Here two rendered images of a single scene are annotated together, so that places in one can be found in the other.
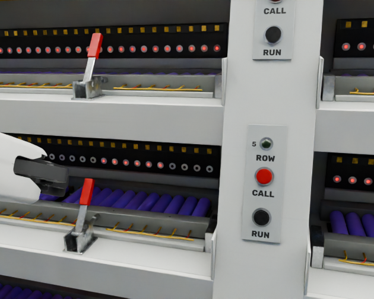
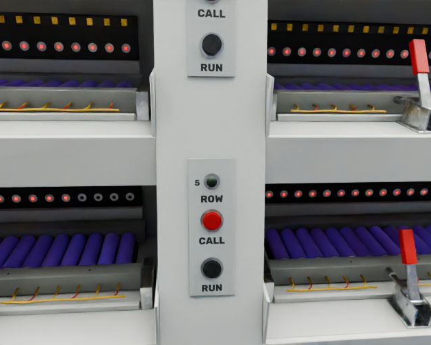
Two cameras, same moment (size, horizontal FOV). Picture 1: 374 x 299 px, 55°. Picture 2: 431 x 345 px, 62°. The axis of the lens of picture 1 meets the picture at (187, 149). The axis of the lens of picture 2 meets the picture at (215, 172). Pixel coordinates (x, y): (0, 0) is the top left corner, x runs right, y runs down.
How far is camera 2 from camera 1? 10 cm
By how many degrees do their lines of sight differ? 21
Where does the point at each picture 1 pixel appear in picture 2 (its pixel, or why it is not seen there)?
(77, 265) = not seen: outside the picture
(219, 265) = (165, 330)
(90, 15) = not seen: outside the picture
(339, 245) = (284, 273)
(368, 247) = (312, 270)
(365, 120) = (317, 146)
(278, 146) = (226, 183)
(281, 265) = (237, 317)
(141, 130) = (40, 173)
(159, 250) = (82, 319)
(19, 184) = not seen: outside the picture
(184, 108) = (100, 142)
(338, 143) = (289, 173)
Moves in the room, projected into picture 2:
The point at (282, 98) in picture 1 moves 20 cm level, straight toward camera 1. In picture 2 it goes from (226, 125) to (320, 113)
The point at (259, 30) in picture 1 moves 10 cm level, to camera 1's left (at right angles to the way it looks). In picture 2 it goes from (194, 38) to (61, 25)
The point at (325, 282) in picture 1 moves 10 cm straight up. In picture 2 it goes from (279, 321) to (281, 222)
